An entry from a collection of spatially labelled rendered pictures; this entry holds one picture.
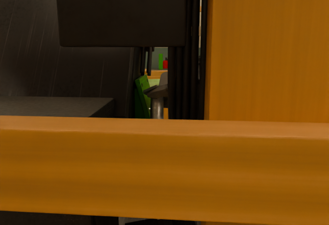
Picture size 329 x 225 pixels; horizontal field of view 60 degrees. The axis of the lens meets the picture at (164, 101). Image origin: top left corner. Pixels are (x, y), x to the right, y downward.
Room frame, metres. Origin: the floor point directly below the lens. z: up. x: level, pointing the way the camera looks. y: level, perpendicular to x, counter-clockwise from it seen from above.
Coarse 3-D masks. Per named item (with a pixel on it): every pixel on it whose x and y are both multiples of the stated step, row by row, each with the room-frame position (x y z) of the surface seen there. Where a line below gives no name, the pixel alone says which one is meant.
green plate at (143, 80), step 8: (136, 80) 0.66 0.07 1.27; (144, 80) 0.72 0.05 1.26; (136, 88) 0.67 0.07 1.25; (144, 88) 0.69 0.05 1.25; (136, 96) 0.67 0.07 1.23; (144, 96) 0.66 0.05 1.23; (136, 104) 0.67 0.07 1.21; (144, 104) 0.65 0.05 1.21; (136, 112) 0.67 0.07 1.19; (144, 112) 0.65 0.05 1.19
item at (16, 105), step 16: (0, 96) 0.61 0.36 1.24; (16, 96) 0.61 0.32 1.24; (32, 96) 0.61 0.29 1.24; (0, 112) 0.47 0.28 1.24; (16, 112) 0.47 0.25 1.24; (32, 112) 0.47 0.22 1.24; (48, 112) 0.47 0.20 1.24; (64, 112) 0.47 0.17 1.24; (80, 112) 0.47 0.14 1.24; (96, 112) 0.48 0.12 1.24; (112, 112) 0.58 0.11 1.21; (0, 224) 0.44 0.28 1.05; (16, 224) 0.44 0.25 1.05; (32, 224) 0.43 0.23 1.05; (48, 224) 0.43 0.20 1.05; (64, 224) 0.43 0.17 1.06; (80, 224) 0.43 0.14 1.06; (96, 224) 0.44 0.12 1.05; (112, 224) 0.54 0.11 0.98
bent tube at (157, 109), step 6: (144, 90) 0.64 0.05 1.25; (150, 90) 0.64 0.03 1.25; (150, 102) 0.63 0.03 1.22; (156, 102) 0.62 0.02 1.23; (162, 102) 0.63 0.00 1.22; (150, 108) 0.62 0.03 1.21; (156, 108) 0.61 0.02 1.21; (162, 108) 0.62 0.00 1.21; (150, 114) 0.61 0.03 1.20; (156, 114) 0.60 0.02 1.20; (162, 114) 0.60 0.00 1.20
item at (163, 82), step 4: (164, 72) 0.65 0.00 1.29; (164, 76) 0.65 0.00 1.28; (160, 80) 0.64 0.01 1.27; (164, 80) 0.64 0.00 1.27; (160, 84) 0.63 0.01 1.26; (164, 84) 0.62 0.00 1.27; (156, 88) 0.62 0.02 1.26; (160, 88) 0.62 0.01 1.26; (164, 88) 0.61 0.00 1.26; (152, 92) 0.62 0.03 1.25; (156, 92) 0.62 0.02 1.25; (160, 92) 0.61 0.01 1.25; (164, 92) 0.61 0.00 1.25; (148, 96) 0.63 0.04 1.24; (152, 96) 0.62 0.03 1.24; (156, 96) 0.62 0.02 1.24; (160, 96) 0.62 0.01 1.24; (164, 96) 0.62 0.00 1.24
